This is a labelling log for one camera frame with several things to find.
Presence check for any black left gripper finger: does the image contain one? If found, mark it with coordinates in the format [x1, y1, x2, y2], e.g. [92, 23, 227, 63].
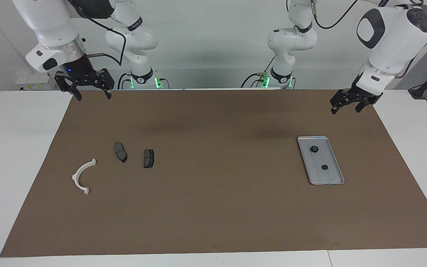
[354, 98, 375, 113]
[330, 91, 351, 115]

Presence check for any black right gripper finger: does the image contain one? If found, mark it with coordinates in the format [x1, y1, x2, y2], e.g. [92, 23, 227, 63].
[54, 73, 82, 101]
[99, 69, 115, 100]

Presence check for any silver metal tray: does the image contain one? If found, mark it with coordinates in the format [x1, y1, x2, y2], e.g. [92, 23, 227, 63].
[297, 136, 345, 185]

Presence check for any white box with yellow label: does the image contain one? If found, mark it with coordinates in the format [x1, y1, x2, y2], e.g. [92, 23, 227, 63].
[15, 72, 56, 90]

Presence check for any long dark grey brake pad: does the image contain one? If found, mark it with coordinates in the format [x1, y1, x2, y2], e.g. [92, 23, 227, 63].
[114, 142, 128, 163]

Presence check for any brown table mat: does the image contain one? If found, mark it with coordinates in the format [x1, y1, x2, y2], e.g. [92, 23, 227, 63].
[0, 89, 427, 257]

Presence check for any black base cable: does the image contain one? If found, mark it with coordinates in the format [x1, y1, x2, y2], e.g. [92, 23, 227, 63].
[118, 72, 132, 90]
[241, 56, 276, 88]

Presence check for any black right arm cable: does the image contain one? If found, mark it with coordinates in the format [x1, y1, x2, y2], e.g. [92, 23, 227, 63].
[71, 0, 127, 66]

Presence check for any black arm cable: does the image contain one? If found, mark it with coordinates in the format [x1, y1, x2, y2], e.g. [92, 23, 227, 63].
[310, 0, 427, 79]
[71, 0, 127, 66]

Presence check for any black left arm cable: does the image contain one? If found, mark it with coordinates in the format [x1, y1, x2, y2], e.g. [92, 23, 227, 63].
[310, 0, 427, 79]

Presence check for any white curved plastic bracket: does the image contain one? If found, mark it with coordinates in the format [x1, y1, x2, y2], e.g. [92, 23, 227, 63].
[72, 159, 97, 195]

